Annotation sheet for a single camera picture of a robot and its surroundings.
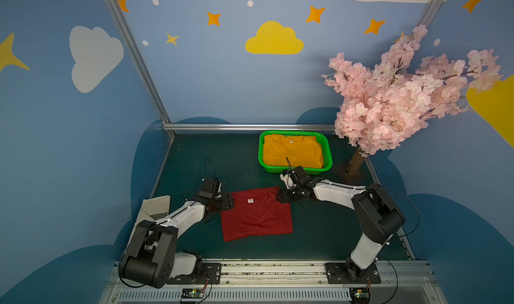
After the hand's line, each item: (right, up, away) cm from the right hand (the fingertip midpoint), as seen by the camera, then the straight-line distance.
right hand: (282, 195), depth 94 cm
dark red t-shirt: (-12, -7, -4) cm, 15 cm away
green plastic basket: (-7, +13, +3) cm, 15 cm away
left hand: (-26, -2, -2) cm, 26 cm away
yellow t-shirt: (+13, +21, +13) cm, 28 cm away
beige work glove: (-60, -6, -4) cm, 61 cm away
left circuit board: (-36, -31, -22) cm, 53 cm away
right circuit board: (+26, -33, -21) cm, 47 cm away
